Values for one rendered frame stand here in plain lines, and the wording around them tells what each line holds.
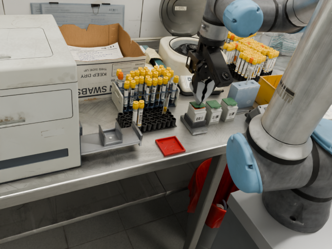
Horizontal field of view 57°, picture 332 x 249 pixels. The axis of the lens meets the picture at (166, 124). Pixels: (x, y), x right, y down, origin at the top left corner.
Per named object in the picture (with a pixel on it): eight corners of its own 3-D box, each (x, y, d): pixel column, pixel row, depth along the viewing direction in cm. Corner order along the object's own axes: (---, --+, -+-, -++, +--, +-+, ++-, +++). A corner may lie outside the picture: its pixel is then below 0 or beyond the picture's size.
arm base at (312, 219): (340, 226, 71) (362, 199, 65) (284, 238, 66) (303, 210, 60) (300, 177, 82) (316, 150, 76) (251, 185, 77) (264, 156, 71)
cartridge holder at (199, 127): (192, 135, 96) (194, 126, 94) (180, 118, 102) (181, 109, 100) (207, 132, 98) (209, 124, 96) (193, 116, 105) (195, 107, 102)
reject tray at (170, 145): (164, 156, 87) (164, 154, 86) (154, 141, 91) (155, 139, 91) (185, 151, 90) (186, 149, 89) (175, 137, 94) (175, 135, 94)
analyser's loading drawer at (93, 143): (65, 161, 77) (64, 146, 74) (61, 144, 82) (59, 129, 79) (141, 145, 86) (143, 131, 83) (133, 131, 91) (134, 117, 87)
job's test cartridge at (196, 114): (191, 127, 97) (195, 111, 93) (185, 118, 100) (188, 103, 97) (202, 125, 99) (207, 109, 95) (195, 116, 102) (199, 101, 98)
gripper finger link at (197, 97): (191, 96, 98) (197, 70, 93) (200, 106, 94) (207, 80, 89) (183, 97, 97) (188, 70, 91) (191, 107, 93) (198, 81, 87)
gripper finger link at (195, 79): (201, 89, 93) (208, 63, 87) (204, 93, 91) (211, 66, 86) (187, 91, 91) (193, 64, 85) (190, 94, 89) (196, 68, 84)
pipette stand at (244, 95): (232, 115, 109) (241, 91, 102) (221, 104, 113) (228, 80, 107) (254, 110, 113) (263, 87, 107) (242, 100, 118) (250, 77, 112)
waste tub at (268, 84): (272, 119, 110) (282, 95, 104) (251, 98, 120) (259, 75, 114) (300, 114, 115) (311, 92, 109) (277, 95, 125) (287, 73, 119)
